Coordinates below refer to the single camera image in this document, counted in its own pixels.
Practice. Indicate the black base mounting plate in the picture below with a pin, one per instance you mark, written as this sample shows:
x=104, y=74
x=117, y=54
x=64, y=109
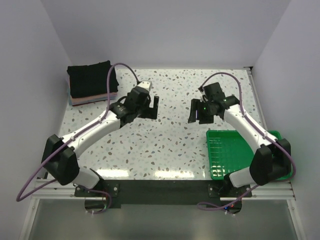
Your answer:
x=205, y=194

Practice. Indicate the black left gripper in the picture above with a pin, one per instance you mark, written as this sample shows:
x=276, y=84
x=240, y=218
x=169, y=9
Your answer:
x=151, y=112

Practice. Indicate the pink folded t shirt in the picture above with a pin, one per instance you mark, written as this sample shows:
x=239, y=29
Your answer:
x=95, y=97

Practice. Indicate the stack of folded shirts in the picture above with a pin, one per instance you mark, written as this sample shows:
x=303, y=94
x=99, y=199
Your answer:
x=95, y=100

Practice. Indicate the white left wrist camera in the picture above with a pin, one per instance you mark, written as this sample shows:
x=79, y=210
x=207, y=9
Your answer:
x=146, y=84

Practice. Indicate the black t shirt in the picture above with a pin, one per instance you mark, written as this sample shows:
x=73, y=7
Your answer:
x=88, y=80

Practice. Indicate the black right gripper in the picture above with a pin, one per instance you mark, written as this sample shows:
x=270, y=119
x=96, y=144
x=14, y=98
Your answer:
x=194, y=104

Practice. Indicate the aluminium frame rail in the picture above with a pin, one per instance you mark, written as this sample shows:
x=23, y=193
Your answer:
x=272, y=191

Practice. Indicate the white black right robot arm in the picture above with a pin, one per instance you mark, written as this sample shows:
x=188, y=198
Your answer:
x=272, y=160

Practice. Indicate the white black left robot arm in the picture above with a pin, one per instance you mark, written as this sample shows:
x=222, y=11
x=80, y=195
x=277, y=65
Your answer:
x=60, y=156

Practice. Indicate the green plastic tray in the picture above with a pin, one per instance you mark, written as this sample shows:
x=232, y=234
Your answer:
x=228, y=152

